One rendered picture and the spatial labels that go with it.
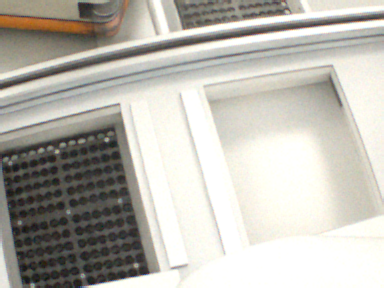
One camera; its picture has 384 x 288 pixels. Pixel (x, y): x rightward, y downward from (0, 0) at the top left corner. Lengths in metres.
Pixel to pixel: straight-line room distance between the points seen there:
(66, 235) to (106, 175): 0.10
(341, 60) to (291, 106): 0.14
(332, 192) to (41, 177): 0.43
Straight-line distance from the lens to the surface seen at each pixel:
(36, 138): 1.15
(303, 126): 1.17
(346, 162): 1.15
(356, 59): 1.11
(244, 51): 1.05
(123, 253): 1.00
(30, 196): 1.04
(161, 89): 1.04
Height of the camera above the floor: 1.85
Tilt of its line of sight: 67 degrees down
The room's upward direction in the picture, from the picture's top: 4 degrees clockwise
